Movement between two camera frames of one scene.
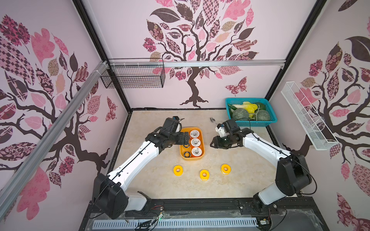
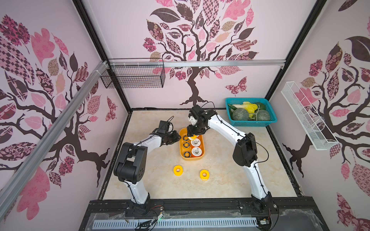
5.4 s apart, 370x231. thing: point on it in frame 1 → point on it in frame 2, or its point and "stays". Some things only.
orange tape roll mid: x=195 y=142 stays
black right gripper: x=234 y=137 → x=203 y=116
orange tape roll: x=196 y=151 stays
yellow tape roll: x=178 y=170 stays
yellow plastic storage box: x=195 y=150 stays
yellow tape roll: x=226 y=169 → x=194 y=136
